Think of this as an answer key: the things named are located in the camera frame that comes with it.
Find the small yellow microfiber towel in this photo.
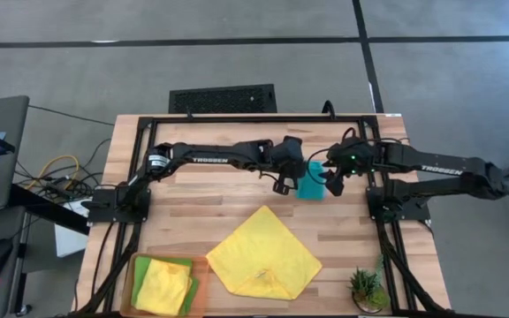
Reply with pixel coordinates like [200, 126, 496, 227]
[134, 259, 193, 317]

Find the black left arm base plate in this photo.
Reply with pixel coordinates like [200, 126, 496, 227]
[87, 187, 152, 224]

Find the black desk beam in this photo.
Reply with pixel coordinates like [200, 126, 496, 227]
[9, 183, 90, 235]

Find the large yellow microfiber towel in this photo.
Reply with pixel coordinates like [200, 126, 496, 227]
[205, 205, 323, 301]

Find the thin black floor cable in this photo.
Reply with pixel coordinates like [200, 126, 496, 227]
[27, 103, 115, 127]

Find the black cable bundle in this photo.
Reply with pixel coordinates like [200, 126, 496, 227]
[15, 137, 113, 204]

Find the green microfiber towel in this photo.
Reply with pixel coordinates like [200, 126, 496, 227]
[130, 254, 201, 317]

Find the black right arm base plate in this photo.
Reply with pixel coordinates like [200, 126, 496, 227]
[366, 185, 431, 223]

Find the small potted green plant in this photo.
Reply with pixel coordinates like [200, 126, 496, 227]
[349, 255, 391, 314]

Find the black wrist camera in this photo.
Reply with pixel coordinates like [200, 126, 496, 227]
[324, 170, 346, 198]
[272, 176, 293, 196]

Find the teal microfiber towel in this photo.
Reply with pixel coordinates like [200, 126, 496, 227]
[296, 161, 329, 202]

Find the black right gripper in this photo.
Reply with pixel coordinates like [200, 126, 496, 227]
[317, 137, 377, 182]

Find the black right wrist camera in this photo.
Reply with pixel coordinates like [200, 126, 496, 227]
[324, 170, 346, 198]

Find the yellow cable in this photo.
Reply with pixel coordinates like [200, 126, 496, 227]
[36, 154, 81, 186]

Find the black metal table frame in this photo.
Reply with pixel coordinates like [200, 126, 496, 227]
[75, 113, 452, 318]

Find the black perforated computer case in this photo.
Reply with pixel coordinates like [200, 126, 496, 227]
[169, 83, 278, 115]

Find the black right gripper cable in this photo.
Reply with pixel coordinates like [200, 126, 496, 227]
[306, 147, 331, 185]

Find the white paper sheet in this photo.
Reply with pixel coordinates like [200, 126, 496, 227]
[54, 198, 90, 259]

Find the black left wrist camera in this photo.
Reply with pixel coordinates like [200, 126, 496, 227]
[272, 176, 293, 196]

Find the orange plastic tray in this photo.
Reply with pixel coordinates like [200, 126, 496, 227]
[119, 251, 211, 318]

